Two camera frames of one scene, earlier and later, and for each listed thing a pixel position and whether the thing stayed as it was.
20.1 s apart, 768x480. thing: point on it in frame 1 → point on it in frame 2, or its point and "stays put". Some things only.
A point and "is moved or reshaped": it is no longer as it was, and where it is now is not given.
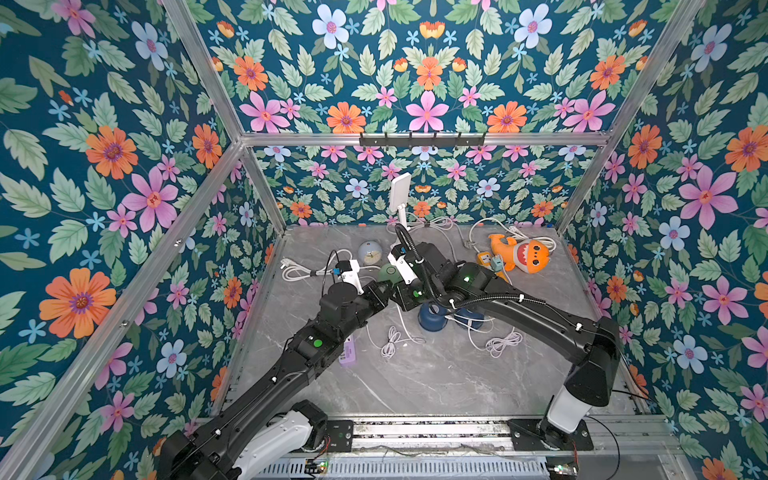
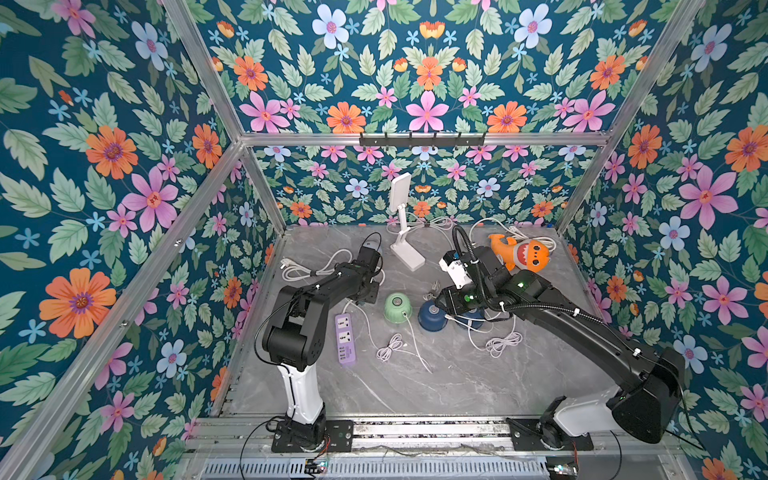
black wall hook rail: (421, 141) stays put
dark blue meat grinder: (432, 317) stays put
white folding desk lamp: (400, 194) stays put
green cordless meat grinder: (389, 272) is moved or reshaped
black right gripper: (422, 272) → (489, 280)
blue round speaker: (467, 314) stays put
